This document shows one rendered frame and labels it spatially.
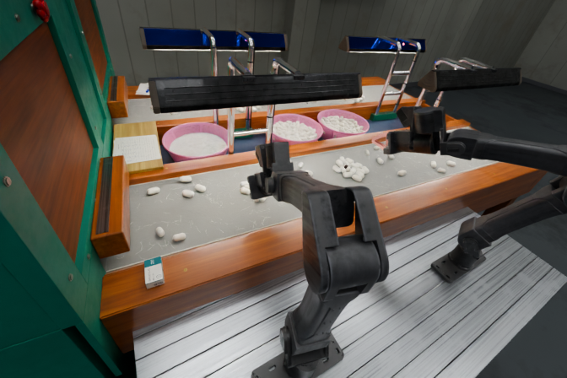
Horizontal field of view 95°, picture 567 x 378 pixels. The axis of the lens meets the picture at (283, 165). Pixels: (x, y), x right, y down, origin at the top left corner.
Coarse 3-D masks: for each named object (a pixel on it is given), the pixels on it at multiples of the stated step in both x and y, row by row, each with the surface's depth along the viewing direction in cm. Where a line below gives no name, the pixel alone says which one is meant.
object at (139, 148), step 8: (144, 136) 100; (152, 136) 100; (120, 144) 94; (128, 144) 94; (136, 144) 95; (144, 144) 95; (152, 144) 96; (120, 152) 90; (128, 152) 91; (136, 152) 91; (144, 152) 92; (152, 152) 92; (128, 160) 87; (136, 160) 88; (144, 160) 88
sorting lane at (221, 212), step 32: (320, 160) 108; (384, 160) 113; (416, 160) 117; (448, 160) 120; (480, 160) 124; (160, 192) 83; (224, 192) 86; (384, 192) 96; (160, 224) 73; (192, 224) 74; (224, 224) 75; (256, 224) 77; (128, 256) 64
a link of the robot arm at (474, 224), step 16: (560, 176) 62; (544, 192) 62; (560, 192) 58; (512, 208) 67; (528, 208) 64; (544, 208) 62; (560, 208) 60; (464, 224) 78; (480, 224) 72; (496, 224) 70; (512, 224) 67; (528, 224) 65; (480, 240) 73
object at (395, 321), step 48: (384, 240) 87; (432, 240) 89; (288, 288) 70; (384, 288) 73; (432, 288) 75; (480, 288) 77; (528, 288) 79; (144, 336) 57; (192, 336) 58; (240, 336) 60; (336, 336) 62; (384, 336) 63; (432, 336) 64; (480, 336) 66
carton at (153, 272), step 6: (156, 258) 60; (144, 264) 58; (150, 264) 59; (156, 264) 59; (162, 264) 61; (144, 270) 57; (150, 270) 57; (156, 270) 58; (162, 270) 58; (150, 276) 56; (156, 276) 57; (162, 276) 57; (150, 282) 55; (156, 282) 56; (162, 282) 57
